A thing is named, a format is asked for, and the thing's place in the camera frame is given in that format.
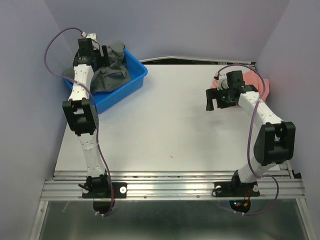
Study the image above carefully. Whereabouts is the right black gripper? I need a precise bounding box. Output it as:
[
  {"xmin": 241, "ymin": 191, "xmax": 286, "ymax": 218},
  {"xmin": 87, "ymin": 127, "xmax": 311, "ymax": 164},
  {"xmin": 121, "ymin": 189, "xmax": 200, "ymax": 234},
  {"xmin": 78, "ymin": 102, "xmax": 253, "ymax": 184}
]
[{"xmin": 205, "ymin": 85, "xmax": 236, "ymax": 111}]

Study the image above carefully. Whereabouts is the grey skirt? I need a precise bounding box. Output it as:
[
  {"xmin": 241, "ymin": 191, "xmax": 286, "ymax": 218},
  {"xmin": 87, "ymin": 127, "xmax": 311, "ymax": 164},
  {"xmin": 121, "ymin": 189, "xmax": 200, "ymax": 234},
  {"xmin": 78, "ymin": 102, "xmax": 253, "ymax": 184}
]
[{"xmin": 64, "ymin": 41, "xmax": 131, "ymax": 94}]

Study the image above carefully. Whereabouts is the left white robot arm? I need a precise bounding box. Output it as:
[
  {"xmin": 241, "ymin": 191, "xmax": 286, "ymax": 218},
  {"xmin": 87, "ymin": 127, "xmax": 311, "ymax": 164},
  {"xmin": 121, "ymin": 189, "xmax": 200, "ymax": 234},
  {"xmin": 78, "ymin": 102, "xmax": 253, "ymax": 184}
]
[{"xmin": 62, "ymin": 36, "xmax": 111, "ymax": 199}]

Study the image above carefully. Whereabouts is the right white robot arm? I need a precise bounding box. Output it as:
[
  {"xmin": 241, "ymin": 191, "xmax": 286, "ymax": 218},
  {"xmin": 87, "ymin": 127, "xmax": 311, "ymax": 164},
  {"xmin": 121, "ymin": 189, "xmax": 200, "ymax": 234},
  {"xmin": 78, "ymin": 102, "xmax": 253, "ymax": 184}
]
[{"xmin": 205, "ymin": 70, "xmax": 296, "ymax": 197}]

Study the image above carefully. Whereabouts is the blue plastic bin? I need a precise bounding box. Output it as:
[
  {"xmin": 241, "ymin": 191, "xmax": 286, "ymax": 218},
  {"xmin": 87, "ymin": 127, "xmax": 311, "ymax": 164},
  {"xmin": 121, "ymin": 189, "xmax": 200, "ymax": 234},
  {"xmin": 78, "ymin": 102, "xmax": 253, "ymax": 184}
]
[{"xmin": 65, "ymin": 48, "xmax": 148, "ymax": 114}]

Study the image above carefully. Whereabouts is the pink folded skirt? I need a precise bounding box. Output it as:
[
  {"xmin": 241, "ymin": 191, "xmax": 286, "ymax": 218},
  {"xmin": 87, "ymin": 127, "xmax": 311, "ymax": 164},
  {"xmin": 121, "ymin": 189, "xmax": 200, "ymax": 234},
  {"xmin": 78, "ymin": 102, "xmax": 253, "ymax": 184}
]
[{"xmin": 210, "ymin": 70, "xmax": 270, "ymax": 102}]

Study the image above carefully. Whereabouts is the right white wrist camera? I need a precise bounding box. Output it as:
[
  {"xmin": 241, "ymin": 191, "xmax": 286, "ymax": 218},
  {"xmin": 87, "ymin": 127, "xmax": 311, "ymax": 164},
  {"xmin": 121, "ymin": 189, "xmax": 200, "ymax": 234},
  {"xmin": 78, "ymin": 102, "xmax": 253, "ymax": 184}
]
[{"xmin": 213, "ymin": 76, "xmax": 229, "ymax": 91}]

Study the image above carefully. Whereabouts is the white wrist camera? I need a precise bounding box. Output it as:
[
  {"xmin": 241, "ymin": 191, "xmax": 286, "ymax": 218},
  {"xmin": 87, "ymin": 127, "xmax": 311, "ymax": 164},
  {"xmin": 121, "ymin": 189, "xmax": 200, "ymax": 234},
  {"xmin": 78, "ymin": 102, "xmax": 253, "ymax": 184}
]
[
  {"xmin": 81, "ymin": 31, "xmax": 100, "ymax": 50},
  {"xmin": 213, "ymin": 76, "xmax": 229, "ymax": 91}
]

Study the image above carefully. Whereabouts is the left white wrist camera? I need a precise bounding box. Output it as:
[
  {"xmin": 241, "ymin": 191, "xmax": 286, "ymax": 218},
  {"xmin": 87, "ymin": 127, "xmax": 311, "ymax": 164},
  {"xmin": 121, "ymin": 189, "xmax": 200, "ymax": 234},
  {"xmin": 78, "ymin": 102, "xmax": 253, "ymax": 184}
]
[{"xmin": 81, "ymin": 31, "xmax": 100, "ymax": 50}]

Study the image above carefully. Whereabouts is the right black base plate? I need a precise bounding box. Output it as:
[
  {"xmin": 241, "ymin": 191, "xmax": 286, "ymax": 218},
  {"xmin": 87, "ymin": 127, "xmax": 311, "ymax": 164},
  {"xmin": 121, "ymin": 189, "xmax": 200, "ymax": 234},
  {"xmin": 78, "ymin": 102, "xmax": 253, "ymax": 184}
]
[{"xmin": 211, "ymin": 181, "xmax": 260, "ymax": 198}]

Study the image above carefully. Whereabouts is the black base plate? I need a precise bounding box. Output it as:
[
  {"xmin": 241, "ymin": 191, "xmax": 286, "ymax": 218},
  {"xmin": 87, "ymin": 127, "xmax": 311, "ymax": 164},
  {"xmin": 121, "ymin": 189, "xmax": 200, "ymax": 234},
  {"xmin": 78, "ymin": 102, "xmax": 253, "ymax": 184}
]
[
  {"xmin": 211, "ymin": 181, "xmax": 260, "ymax": 198},
  {"xmin": 81, "ymin": 181, "xmax": 128, "ymax": 199}
]

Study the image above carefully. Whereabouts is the aluminium rail frame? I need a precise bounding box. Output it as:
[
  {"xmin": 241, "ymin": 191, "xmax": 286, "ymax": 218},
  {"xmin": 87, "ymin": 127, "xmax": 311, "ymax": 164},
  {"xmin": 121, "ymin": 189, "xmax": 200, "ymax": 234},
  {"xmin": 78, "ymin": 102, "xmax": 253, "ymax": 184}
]
[{"xmin": 30, "ymin": 65, "xmax": 316, "ymax": 240}]

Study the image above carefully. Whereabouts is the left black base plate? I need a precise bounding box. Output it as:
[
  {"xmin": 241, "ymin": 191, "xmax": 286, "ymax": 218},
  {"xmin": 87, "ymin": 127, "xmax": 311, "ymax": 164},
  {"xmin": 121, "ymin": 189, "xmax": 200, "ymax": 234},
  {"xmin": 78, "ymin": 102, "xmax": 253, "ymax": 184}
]
[{"xmin": 81, "ymin": 181, "xmax": 128, "ymax": 199}]

